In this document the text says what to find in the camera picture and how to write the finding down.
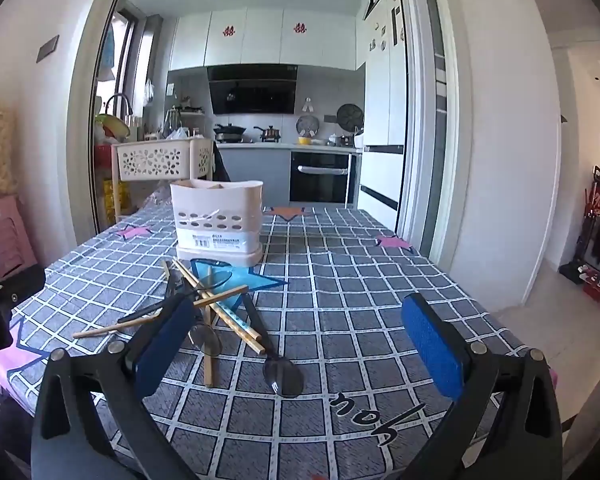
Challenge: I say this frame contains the black built-in oven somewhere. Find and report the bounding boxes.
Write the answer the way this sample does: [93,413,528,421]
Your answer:
[289,151,352,205]

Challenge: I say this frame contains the white refrigerator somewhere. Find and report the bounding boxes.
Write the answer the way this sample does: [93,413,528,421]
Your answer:
[357,0,408,233]

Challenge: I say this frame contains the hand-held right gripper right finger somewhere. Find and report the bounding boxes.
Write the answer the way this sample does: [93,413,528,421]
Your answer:
[401,292,563,480]

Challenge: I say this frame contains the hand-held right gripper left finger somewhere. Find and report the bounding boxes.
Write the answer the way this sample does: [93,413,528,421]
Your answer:
[30,292,206,480]

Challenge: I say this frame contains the wooden chopstick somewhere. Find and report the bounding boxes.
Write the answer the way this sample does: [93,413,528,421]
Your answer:
[173,258,267,356]
[203,304,215,388]
[72,285,249,339]

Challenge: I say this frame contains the grey checked tablecloth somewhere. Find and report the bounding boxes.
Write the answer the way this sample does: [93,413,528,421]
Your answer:
[0,203,556,480]

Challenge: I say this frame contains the black range hood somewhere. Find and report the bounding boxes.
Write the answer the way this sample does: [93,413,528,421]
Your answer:
[207,64,299,116]

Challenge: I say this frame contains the white perforated utensil holder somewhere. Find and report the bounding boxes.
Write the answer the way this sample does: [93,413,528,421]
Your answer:
[170,178,265,267]

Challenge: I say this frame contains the grey wall switch panel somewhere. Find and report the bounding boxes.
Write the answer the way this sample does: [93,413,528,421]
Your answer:
[36,34,60,64]

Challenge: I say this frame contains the metal kitchen faucet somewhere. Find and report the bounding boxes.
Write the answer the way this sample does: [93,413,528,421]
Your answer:
[105,94,133,128]

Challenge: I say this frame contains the white upper kitchen cabinets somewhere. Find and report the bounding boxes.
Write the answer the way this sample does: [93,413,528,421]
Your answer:
[169,7,357,72]

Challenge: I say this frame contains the white lattice basket cart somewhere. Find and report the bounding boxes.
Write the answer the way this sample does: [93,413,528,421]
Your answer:
[111,136,216,226]

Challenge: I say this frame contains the grey kitchen counter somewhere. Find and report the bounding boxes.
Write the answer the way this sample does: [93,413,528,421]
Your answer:
[212,141,363,206]

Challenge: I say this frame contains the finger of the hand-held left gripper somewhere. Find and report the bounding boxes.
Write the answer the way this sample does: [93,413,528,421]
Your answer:
[0,264,47,313]

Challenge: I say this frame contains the black wok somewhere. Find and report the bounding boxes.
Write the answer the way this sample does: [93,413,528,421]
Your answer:
[214,122,248,143]

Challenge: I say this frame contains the yellow packets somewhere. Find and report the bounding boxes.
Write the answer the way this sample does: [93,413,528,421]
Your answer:
[104,180,131,211]

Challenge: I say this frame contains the red and black tool rack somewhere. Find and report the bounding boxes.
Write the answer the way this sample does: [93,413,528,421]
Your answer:
[560,162,600,306]

